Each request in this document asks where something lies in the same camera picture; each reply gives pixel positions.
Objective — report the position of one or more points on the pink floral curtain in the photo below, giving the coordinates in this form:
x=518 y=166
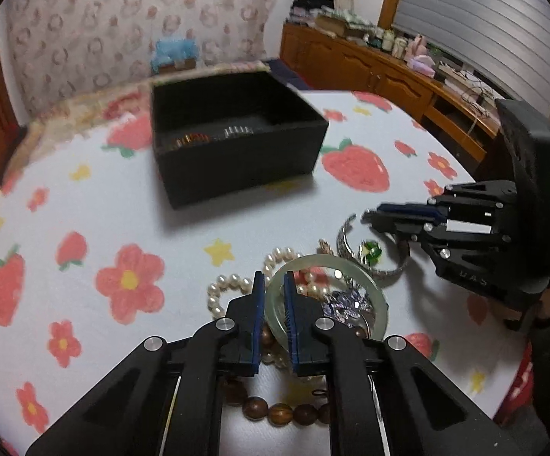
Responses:
x=127 y=28

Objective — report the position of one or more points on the silver metal bangle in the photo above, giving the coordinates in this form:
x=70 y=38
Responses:
x=389 y=270

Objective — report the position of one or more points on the small rose gold brooch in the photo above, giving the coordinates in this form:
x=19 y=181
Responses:
x=325 y=247

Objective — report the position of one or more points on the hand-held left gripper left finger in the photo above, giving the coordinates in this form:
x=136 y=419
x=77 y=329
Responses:
x=257 y=323

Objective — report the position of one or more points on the strawberry flower print blanket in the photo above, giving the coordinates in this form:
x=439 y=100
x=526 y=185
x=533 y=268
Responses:
x=127 y=228

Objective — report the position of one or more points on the pale green jade bangle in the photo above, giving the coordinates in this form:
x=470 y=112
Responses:
x=275 y=294

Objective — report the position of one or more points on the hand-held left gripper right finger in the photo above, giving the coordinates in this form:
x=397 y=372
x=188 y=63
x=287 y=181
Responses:
x=290 y=325

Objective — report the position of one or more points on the black storage box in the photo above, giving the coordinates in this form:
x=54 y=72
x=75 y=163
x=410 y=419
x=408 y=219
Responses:
x=237 y=152

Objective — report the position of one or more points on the wooden sideboard cabinet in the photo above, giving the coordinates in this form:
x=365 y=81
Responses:
x=374 y=76

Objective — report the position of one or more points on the purple crystal jewelry piece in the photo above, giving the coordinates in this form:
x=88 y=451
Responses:
x=343 y=305

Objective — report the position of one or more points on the row of small bottles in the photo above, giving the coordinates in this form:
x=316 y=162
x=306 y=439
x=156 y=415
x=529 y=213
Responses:
x=389 y=40

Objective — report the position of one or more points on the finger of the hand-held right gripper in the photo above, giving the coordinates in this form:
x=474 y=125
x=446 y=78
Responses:
x=405 y=208
x=389 y=224

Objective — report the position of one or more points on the grey window shutter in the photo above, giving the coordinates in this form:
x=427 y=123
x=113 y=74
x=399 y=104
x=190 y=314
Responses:
x=484 y=23

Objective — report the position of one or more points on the pink purple toy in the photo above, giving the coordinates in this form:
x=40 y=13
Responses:
x=422 y=57

